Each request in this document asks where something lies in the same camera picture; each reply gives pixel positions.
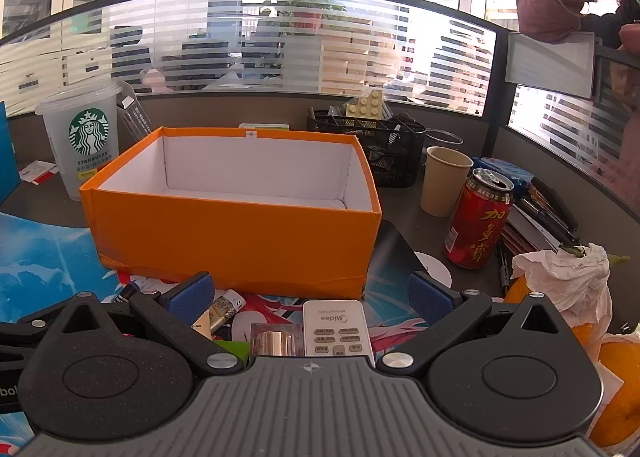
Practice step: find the cream tube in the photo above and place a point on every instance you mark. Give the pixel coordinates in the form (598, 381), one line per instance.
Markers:
(202, 328)

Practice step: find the clear gold-lined small box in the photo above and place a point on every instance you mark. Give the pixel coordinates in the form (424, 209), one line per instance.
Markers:
(275, 342)

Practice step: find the orange cardboard box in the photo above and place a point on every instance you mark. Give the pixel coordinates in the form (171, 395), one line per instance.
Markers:
(225, 242)

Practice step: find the blue patterned packet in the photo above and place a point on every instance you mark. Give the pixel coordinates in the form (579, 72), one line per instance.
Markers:
(515, 174)

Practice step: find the beige paper cup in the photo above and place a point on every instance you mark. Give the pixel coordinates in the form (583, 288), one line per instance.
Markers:
(442, 187)

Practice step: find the dark blue marker pen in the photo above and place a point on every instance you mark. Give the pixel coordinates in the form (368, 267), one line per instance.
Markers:
(125, 293)

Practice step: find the red and white card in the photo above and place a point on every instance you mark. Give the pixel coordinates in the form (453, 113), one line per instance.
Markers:
(37, 172)

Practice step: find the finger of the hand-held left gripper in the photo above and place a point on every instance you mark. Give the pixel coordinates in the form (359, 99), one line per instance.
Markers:
(30, 332)

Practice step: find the blue folder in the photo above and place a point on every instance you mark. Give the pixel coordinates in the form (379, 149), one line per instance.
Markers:
(7, 157)

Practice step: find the crumpled white tissue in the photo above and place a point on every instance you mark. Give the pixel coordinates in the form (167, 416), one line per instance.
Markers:
(565, 282)

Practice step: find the stack of notebooks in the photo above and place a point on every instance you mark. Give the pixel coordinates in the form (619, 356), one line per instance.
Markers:
(545, 227)

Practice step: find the white partition sign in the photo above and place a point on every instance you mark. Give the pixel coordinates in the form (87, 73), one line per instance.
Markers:
(550, 62)

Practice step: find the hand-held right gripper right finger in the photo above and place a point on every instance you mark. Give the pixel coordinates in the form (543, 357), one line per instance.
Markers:
(430, 294)

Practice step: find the green potted plant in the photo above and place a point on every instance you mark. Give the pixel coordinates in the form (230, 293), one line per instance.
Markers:
(305, 2)

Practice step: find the green tube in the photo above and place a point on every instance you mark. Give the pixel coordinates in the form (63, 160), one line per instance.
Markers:
(235, 349)

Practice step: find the black mesh desk organizer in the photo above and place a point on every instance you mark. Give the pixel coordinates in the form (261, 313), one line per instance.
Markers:
(390, 157)

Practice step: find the translucent plastic cup green logo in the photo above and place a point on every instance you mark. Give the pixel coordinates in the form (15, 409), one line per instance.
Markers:
(87, 132)

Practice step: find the cream building block plate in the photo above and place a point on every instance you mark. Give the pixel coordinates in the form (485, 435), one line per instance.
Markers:
(365, 104)

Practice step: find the white remote control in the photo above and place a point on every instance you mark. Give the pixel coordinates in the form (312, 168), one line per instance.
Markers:
(332, 332)

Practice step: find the red drink can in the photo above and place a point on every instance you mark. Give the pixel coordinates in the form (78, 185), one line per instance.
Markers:
(475, 227)

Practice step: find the white round disc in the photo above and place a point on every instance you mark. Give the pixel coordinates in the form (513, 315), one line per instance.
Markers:
(435, 264)

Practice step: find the striped glass partition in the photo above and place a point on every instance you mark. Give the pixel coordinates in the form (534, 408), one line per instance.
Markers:
(565, 127)
(210, 37)

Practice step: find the blue printed desk mat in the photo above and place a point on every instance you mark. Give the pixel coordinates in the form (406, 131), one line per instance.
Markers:
(45, 262)

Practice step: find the orange fruit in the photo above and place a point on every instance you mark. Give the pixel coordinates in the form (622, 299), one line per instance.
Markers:
(517, 292)
(620, 397)

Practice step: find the black pen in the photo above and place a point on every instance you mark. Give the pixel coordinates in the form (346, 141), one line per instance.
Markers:
(502, 267)

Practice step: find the round metal tin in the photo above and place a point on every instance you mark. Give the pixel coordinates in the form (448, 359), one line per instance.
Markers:
(442, 138)

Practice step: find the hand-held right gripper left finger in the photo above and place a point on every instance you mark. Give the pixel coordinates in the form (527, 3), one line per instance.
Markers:
(192, 294)

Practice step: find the white box green label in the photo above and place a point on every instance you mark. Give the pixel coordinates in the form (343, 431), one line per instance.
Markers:
(262, 126)

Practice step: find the dark grey printed box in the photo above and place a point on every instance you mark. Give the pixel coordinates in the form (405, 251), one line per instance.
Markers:
(137, 122)

